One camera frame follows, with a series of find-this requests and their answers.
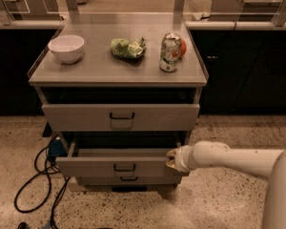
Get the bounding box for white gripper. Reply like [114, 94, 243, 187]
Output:
[166, 145, 192, 173]

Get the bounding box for grey drawer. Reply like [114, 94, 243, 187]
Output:
[76, 176, 182, 186]
[56, 143, 188, 179]
[42, 104, 199, 132]

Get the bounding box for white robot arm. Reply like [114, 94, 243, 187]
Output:
[166, 141, 286, 229]

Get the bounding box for grey drawer cabinet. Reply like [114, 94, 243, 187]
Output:
[27, 12, 210, 193]

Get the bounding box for grey bottom drawer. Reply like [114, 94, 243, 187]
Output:
[76, 176, 182, 186]

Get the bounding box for grey top drawer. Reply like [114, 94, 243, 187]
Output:
[42, 104, 199, 132]

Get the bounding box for crushed soda can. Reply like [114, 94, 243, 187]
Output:
[159, 32, 181, 73]

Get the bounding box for orange fruit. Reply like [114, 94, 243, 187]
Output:
[179, 38, 187, 57]

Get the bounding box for blue power box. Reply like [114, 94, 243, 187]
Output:
[47, 137, 67, 158]

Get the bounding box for green chip bag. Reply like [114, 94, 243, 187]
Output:
[111, 38, 146, 59]

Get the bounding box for white ceramic bowl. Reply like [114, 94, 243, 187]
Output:
[48, 35, 85, 64]

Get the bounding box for background grey table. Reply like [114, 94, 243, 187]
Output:
[210, 0, 283, 21]

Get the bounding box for black floor cable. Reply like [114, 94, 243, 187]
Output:
[13, 143, 72, 229]

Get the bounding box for white counter rail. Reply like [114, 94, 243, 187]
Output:
[0, 20, 286, 31]

